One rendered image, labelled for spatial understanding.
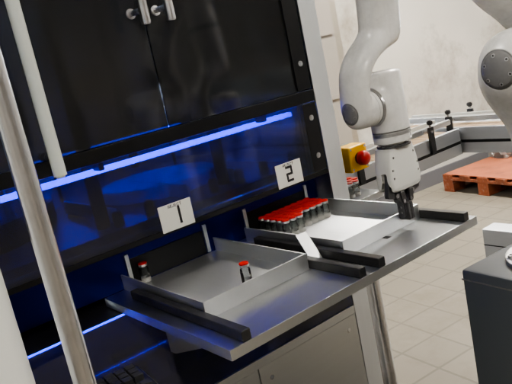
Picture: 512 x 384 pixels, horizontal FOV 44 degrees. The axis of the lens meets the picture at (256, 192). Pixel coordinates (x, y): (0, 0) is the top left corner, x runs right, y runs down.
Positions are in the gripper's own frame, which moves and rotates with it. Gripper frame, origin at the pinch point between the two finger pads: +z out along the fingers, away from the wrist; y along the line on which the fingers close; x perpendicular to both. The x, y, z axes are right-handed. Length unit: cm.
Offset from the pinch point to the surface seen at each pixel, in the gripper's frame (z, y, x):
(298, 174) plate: -9.9, 4.2, -29.2
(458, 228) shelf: 5.1, -3.8, 10.2
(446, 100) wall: 21, -334, -230
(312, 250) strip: 1.7, 23.6, -6.6
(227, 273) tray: 3.4, 37.6, -19.8
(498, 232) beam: 36, -85, -34
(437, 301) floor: 89, -122, -98
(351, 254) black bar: 2.4, 22.1, 3.2
